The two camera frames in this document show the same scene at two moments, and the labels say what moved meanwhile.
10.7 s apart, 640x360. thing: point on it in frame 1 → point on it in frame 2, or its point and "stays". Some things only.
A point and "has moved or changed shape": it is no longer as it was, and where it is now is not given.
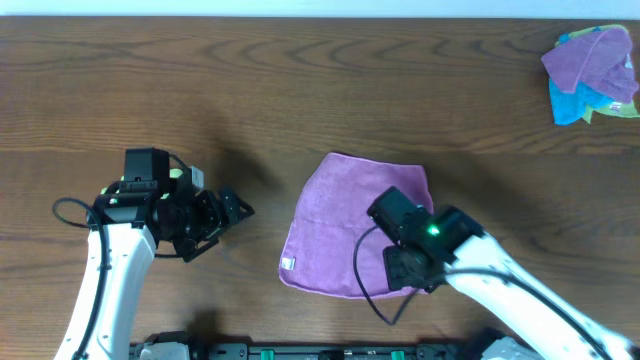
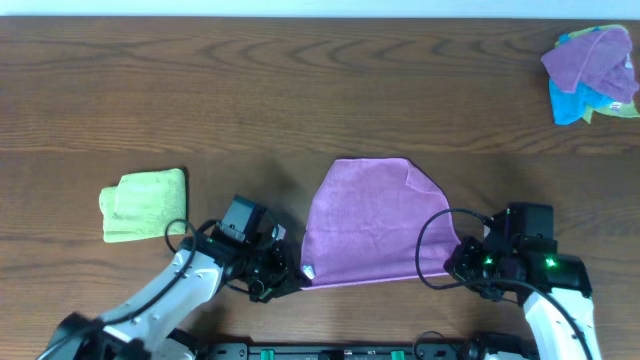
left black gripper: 215,217 → 288,267
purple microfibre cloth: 329,213 has moved or changed shape
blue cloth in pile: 569,106 stays
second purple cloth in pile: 596,59 stays
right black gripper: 395,276 → 460,264
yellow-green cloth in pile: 626,110 stays
